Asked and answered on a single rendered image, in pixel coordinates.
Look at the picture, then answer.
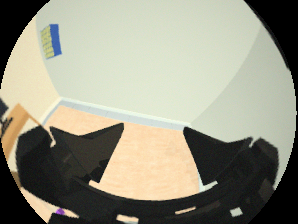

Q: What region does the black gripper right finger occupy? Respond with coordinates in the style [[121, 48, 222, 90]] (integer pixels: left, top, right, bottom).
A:
[[182, 127, 253, 186]]

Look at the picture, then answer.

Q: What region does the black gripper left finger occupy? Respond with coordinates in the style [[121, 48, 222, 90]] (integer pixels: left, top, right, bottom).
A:
[[49, 123, 125, 184]]

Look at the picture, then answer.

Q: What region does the purple block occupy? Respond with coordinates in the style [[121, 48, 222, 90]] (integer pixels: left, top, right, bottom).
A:
[[56, 208, 65, 214]]

